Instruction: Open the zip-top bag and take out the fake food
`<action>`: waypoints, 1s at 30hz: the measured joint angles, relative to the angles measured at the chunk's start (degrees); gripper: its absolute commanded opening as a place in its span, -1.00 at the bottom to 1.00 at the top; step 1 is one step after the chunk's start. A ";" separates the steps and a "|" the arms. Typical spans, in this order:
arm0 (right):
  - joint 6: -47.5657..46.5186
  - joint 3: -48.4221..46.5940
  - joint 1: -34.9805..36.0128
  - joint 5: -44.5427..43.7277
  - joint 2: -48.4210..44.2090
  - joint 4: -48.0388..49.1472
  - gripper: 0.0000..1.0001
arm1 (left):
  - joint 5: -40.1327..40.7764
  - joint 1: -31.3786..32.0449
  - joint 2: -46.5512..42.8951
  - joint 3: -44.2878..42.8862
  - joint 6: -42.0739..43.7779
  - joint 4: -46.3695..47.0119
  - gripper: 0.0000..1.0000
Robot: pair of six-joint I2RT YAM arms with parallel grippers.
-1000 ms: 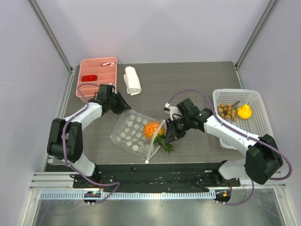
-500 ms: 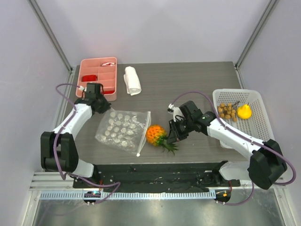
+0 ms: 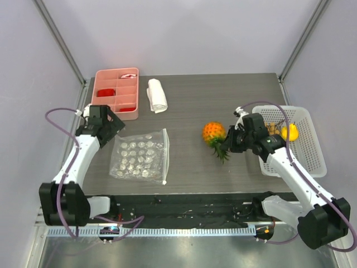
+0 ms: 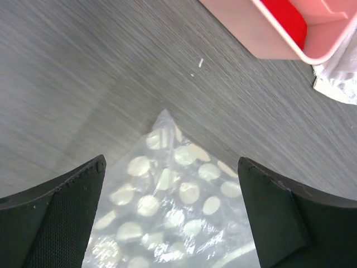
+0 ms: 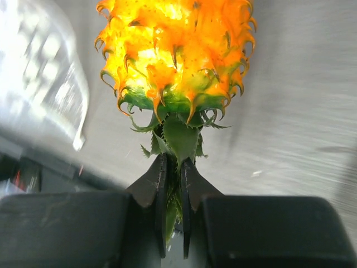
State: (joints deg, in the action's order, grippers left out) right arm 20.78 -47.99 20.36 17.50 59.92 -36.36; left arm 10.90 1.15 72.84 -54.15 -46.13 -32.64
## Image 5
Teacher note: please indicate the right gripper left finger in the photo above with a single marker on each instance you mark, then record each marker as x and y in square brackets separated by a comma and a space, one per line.
[99, 228]

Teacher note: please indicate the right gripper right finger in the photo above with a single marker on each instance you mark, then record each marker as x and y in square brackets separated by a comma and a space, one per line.
[259, 231]

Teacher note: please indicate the orange fake pineapple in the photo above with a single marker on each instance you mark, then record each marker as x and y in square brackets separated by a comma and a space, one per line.
[182, 60]

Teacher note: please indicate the polka dot zip top bag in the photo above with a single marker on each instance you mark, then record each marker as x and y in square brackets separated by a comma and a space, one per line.
[43, 85]

